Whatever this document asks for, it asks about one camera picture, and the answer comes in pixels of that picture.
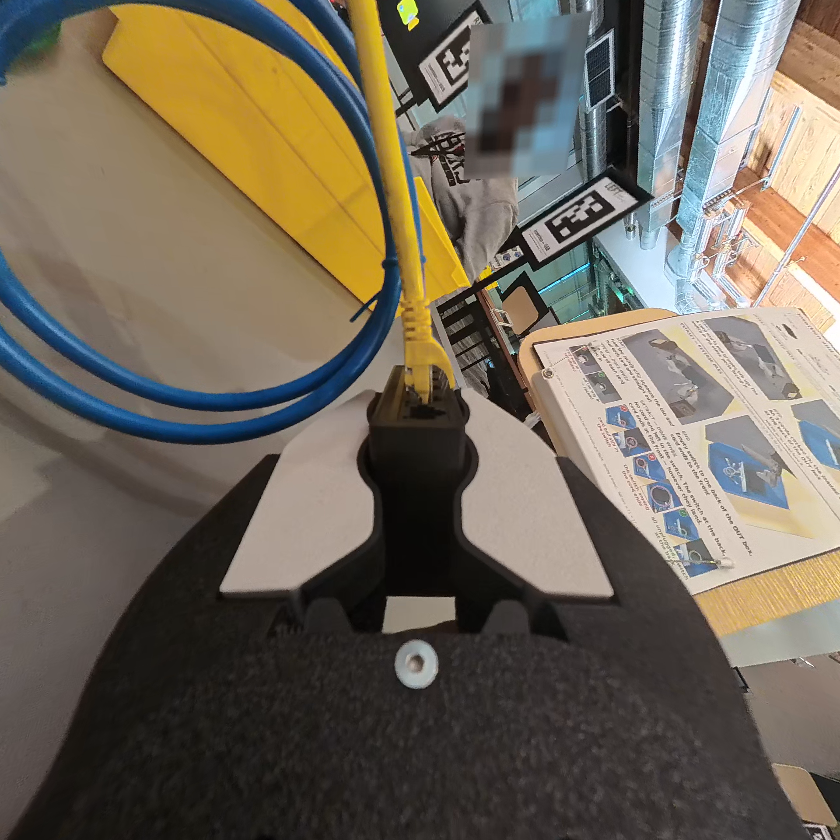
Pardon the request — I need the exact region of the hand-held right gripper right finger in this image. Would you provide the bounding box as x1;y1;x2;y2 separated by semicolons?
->
453;390;617;635

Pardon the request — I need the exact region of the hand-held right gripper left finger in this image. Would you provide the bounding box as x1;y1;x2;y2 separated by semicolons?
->
218;389;389;634

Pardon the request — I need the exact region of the black network switch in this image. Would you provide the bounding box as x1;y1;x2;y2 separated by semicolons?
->
365;363;473;600

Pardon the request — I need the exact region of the yellow storage bin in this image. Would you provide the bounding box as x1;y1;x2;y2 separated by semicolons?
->
100;0;473;307

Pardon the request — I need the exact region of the yellow ethernet cable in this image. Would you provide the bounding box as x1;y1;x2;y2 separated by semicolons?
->
344;0;459;406

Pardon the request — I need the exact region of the blue ethernet cable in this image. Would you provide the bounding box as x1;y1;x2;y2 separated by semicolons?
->
0;0;429;448

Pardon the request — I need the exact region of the printed instruction sheet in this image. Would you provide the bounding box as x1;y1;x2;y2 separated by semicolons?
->
532;308;840;596

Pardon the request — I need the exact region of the black wooden chair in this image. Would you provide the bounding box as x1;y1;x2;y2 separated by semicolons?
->
435;271;547;396

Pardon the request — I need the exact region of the instruction sheet on board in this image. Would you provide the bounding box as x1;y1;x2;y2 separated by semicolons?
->
516;306;840;642

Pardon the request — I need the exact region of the blue cable tie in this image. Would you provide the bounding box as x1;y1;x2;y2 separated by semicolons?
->
349;255;403;324

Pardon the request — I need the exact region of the metal ventilation duct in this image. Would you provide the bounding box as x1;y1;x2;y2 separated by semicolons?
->
665;0;803;317
632;0;707;235

